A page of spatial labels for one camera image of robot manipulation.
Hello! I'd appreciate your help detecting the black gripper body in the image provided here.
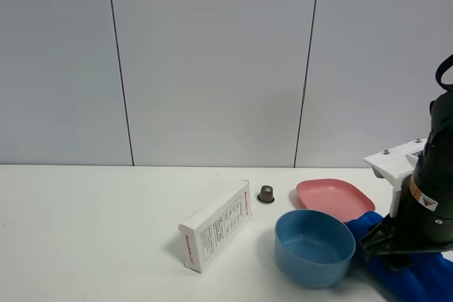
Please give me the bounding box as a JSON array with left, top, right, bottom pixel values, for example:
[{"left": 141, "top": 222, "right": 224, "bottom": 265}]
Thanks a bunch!
[{"left": 359, "top": 91, "right": 452, "bottom": 261}]

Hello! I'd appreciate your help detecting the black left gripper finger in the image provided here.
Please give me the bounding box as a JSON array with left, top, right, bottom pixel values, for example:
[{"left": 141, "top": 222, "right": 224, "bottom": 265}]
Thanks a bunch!
[{"left": 387, "top": 254, "right": 413, "bottom": 271}]

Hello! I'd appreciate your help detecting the blue towel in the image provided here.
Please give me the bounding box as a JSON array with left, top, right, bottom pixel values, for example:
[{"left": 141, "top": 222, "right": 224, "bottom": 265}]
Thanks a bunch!
[{"left": 346, "top": 212, "right": 452, "bottom": 301}]

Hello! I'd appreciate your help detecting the blue plastic bowl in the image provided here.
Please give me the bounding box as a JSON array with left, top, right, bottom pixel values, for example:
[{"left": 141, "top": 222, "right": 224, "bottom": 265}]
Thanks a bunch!
[{"left": 274, "top": 209, "right": 356, "bottom": 289}]

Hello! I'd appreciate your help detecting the pink plastic plate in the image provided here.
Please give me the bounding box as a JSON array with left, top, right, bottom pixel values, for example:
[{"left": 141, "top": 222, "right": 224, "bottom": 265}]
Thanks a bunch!
[{"left": 295, "top": 178, "right": 375, "bottom": 223}]

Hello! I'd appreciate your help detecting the brown coffee capsule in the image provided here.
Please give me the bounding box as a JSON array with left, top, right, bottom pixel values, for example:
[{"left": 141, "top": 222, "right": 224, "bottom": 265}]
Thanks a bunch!
[{"left": 256, "top": 185, "right": 275, "bottom": 204}]

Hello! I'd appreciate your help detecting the white cardboard box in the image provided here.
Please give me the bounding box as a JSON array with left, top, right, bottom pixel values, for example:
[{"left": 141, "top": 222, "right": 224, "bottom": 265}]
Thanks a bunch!
[{"left": 178, "top": 180, "right": 252, "bottom": 273}]

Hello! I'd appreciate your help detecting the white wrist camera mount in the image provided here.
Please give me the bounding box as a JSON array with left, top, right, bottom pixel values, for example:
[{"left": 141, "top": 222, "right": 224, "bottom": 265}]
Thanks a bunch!
[{"left": 363, "top": 139, "right": 427, "bottom": 219}]

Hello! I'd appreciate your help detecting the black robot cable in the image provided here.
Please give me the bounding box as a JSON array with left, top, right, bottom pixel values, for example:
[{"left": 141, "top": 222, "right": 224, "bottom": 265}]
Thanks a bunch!
[{"left": 435, "top": 53, "right": 453, "bottom": 91}]

